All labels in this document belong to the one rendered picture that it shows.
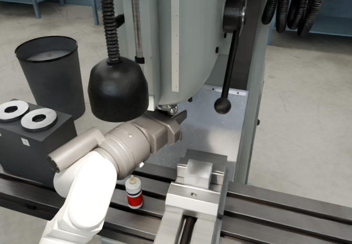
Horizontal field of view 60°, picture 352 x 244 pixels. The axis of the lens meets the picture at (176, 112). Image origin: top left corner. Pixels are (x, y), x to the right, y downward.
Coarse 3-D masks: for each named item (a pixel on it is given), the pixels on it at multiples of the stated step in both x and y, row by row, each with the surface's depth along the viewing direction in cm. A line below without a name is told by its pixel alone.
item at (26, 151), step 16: (0, 112) 83; (16, 112) 83; (32, 112) 83; (48, 112) 83; (0, 128) 80; (16, 128) 80; (32, 128) 78; (48, 128) 79; (64, 128) 82; (0, 144) 85; (16, 144) 81; (32, 144) 78; (48, 144) 78; (0, 160) 91; (16, 160) 87; (32, 160) 83; (32, 176) 88; (48, 176) 84
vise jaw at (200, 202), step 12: (168, 192) 72; (180, 192) 72; (192, 192) 72; (204, 192) 72; (216, 192) 72; (168, 204) 71; (180, 204) 71; (192, 204) 71; (204, 204) 70; (216, 204) 70; (192, 216) 71; (204, 216) 70; (216, 216) 69
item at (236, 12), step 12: (228, 0) 52; (240, 0) 52; (228, 12) 52; (240, 12) 52; (228, 24) 53; (240, 24) 54; (228, 60) 54; (228, 72) 53; (228, 84) 53; (216, 108) 52; (228, 108) 52
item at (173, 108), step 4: (176, 104) 65; (160, 108) 64; (164, 108) 64; (168, 108) 64; (172, 108) 64; (176, 108) 64; (160, 112) 64; (164, 112) 64; (168, 112) 64; (172, 112) 64
